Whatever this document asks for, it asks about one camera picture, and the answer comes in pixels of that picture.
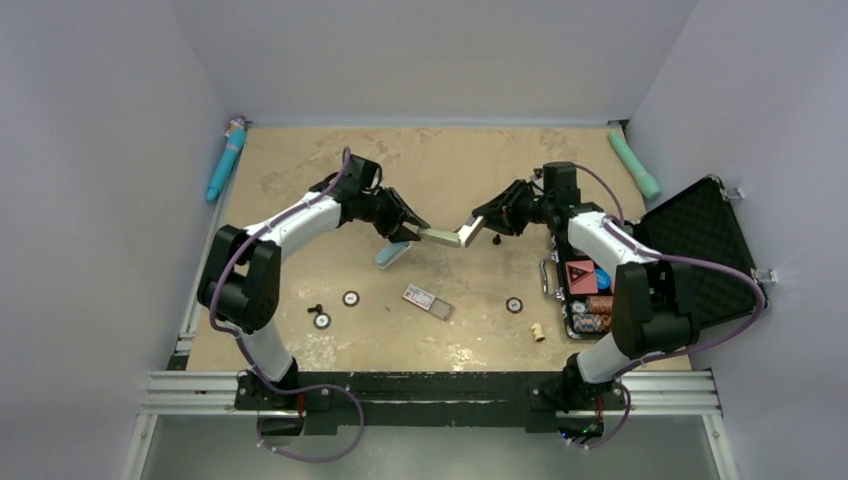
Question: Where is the red card deck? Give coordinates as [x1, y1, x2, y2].
[565, 260, 599, 295]

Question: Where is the green stapler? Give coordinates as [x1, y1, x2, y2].
[417, 216, 485, 249]

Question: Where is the blue marker pen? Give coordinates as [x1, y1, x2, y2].
[205, 115, 249, 203]

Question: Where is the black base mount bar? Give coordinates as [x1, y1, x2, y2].
[234, 371, 626, 435]

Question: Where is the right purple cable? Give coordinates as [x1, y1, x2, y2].
[563, 162, 768, 452]

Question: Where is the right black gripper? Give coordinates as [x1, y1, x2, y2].
[475, 178, 555, 236]

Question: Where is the blue stapler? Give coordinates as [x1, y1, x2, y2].
[375, 241, 412, 270]

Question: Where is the striped poker chip stack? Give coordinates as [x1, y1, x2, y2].
[572, 314, 611, 334]

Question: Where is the poker chip lower left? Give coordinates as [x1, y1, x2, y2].
[313, 312, 332, 330]

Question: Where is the staple box with clear lid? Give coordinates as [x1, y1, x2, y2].
[401, 284, 454, 321]

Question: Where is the cream chess piece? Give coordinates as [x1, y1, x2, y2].
[530, 323, 546, 343]

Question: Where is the blue round chip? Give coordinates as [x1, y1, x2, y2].
[595, 268, 612, 291]

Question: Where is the teal marker pen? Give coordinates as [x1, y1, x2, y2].
[607, 131, 662, 200]

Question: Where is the black poker chip case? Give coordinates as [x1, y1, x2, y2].
[548, 175, 763, 340]

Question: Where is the poker chip upper left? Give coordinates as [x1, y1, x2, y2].
[342, 290, 360, 307]

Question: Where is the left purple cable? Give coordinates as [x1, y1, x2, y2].
[208, 146, 367, 464]

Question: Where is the purple cable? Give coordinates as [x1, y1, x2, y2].
[563, 162, 768, 452]
[208, 146, 367, 464]

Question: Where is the brown poker chip stack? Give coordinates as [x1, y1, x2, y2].
[585, 296, 614, 315]

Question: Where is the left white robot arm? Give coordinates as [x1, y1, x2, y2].
[196, 150, 429, 409]

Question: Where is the aluminium rail frame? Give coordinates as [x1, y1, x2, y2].
[121, 358, 738, 479]

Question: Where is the poker chip right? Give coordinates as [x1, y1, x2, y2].
[505, 297, 524, 314]

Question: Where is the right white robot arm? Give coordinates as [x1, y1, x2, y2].
[472, 162, 700, 407]

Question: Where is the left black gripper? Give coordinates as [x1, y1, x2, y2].
[358, 189, 427, 245]

